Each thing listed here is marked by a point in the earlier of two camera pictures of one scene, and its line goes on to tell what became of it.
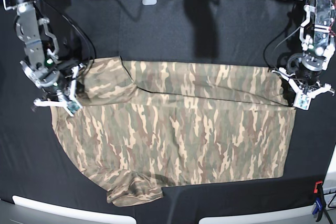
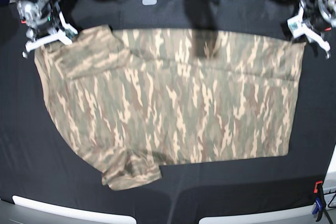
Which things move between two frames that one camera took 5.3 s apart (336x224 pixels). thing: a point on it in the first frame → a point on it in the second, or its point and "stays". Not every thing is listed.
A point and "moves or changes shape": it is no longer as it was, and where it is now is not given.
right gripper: [307, 70] → [317, 10]
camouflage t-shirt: [143, 126] moves or changes shape
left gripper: [53, 83] → [36, 12]
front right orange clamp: [315, 189] stays
